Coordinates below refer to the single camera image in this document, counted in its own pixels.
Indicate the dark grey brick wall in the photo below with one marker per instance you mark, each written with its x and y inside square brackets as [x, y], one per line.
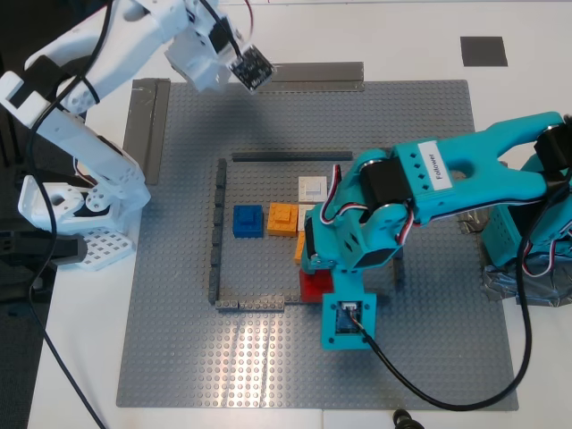
[250, 305]
[397, 272]
[219, 223]
[290, 157]

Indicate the grey tape square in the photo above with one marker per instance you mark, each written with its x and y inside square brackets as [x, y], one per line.
[484, 51]

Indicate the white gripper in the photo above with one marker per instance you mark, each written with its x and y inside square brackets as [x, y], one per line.
[187, 71]

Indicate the orange lego cube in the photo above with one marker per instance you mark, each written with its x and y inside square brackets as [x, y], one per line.
[283, 219]
[299, 250]

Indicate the black knob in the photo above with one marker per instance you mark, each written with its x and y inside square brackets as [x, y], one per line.
[403, 421]

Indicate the red lego cube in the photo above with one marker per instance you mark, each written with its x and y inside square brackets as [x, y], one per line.
[313, 290]

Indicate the grey studded baseplate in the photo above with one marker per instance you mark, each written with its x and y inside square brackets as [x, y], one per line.
[268, 357]

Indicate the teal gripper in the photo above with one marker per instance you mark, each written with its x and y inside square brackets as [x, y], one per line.
[309, 250]

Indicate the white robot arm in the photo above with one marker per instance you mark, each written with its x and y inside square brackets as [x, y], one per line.
[120, 53]

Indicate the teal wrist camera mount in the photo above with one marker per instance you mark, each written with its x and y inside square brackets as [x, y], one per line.
[333, 330]

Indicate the black wrist camera board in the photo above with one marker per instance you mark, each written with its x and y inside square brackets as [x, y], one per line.
[250, 68]

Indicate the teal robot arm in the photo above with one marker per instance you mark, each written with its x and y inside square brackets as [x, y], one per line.
[491, 147]

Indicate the black table clamp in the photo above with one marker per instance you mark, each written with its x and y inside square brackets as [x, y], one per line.
[62, 249]

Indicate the blue lego cube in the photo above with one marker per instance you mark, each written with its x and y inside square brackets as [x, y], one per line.
[248, 221]

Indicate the crumpled grey duct tape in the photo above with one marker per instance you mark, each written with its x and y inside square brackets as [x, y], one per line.
[471, 223]
[500, 283]

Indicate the white lego cube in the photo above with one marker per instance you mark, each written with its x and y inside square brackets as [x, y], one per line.
[313, 188]
[305, 211]

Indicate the white follower label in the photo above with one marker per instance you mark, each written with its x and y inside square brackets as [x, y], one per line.
[435, 166]

